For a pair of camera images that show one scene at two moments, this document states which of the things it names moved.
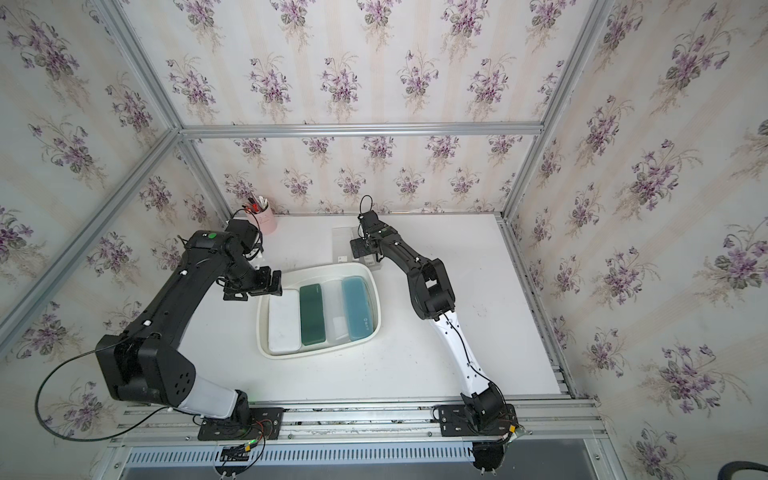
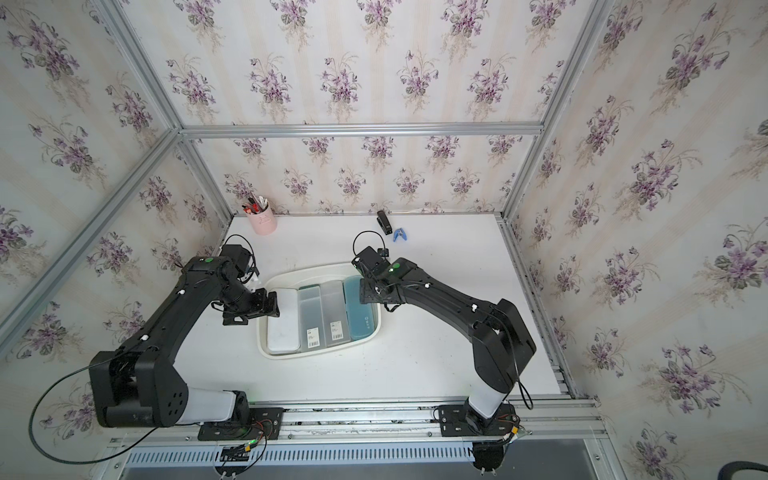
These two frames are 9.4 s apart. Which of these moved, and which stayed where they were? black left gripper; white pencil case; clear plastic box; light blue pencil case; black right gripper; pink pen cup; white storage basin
Moved: black left gripper; clear plastic box; black right gripper
Stayed: white storage basin; white pencil case; light blue pencil case; pink pen cup
